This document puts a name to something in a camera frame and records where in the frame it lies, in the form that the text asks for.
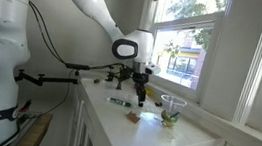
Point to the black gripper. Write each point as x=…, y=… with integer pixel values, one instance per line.
x=140, y=77

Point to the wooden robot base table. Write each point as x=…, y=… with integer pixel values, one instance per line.
x=34, y=135

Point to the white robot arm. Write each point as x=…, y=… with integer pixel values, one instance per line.
x=3, y=17

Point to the yellow bowl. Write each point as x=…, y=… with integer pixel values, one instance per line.
x=148, y=92

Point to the small black clip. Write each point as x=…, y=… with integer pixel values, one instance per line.
x=158, y=104

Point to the green white marker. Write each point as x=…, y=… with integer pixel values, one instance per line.
x=119, y=101

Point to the brown wooden wedge block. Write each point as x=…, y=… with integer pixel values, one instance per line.
x=133, y=117

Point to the clear plastic cup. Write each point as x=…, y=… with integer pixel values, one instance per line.
x=173, y=105

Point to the green round dish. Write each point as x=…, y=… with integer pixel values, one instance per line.
x=167, y=117

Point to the faceted brown wooden block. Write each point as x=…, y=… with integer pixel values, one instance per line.
x=96, y=81

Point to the white cabinet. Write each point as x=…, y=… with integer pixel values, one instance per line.
x=83, y=134

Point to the red black clamp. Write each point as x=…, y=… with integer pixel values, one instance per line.
x=25, y=105

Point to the black pedestal stand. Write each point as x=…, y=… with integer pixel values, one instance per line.
x=119, y=85

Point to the wrist mounted camera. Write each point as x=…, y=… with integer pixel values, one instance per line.
x=153, y=69

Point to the black tabletop camera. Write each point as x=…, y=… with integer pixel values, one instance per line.
x=110, y=77

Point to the black stereo camera bar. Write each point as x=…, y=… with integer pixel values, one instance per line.
x=77, y=66

